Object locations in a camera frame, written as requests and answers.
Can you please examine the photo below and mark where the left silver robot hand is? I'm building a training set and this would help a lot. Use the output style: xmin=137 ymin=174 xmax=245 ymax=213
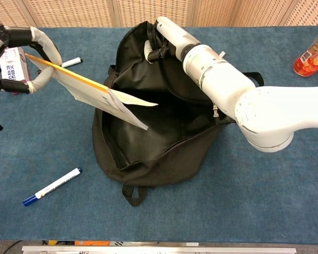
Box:
xmin=0 ymin=21 xmax=63 ymax=95

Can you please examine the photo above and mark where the black fabric backpack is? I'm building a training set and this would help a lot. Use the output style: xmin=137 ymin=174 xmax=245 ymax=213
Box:
xmin=92 ymin=21 xmax=265 ymax=207

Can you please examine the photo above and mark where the woven folding screen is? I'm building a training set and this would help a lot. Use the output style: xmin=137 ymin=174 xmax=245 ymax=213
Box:
xmin=0 ymin=0 xmax=318 ymax=28

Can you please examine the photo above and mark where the white marker with black cap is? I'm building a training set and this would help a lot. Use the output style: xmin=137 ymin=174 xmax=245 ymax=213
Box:
xmin=60 ymin=57 xmax=83 ymax=69

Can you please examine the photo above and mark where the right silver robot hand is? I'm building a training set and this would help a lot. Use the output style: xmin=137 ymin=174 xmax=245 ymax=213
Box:
xmin=144 ymin=16 xmax=202 ymax=64

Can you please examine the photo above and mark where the white marker with blue cap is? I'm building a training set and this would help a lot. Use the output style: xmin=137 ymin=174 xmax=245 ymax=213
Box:
xmin=22 ymin=167 xmax=83 ymax=207

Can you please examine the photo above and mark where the blue table cloth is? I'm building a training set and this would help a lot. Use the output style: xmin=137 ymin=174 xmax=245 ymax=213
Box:
xmin=0 ymin=25 xmax=318 ymax=244

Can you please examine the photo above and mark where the white and pink toothpaste box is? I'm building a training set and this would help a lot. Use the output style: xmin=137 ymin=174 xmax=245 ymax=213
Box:
xmin=0 ymin=47 xmax=32 ymax=96

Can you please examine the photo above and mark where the orange drink bottle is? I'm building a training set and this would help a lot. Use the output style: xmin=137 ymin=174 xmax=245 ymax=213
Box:
xmin=293 ymin=25 xmax=318 ymax=77

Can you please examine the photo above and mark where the aluminium rail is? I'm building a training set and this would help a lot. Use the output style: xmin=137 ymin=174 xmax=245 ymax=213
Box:
xmin=21 ymin=245 xmax=297 ymax=254

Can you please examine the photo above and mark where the yellow orange frame piece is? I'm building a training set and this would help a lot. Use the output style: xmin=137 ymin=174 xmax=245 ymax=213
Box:
xmin=41 ymin=240 xmax=112 ymax=247

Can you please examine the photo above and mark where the yellow Lexikon book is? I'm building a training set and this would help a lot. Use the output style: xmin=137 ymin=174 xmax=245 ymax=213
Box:
xmin=24 ymin=52 xmax=159 ymax=131

